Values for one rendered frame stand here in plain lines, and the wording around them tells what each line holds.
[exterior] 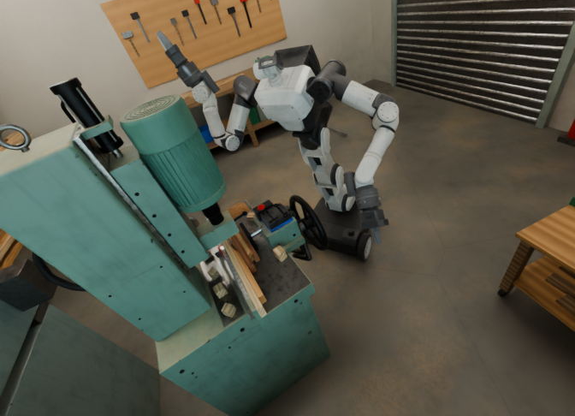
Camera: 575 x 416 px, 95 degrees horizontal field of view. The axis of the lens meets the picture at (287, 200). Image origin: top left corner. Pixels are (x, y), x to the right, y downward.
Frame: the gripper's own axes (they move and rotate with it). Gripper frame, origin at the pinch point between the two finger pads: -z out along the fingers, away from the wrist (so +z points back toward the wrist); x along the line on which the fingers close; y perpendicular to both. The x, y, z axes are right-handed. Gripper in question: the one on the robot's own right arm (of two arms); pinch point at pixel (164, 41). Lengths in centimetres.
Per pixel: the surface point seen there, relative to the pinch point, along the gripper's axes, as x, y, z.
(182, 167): 58, 21, 30
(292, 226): 51, 8, 75
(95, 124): 56, 29, 10
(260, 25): -263, -130, 25
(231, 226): 49, 25, 59
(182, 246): 54, 40, 50
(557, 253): 92, -71, 145
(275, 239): 52, 16, 74
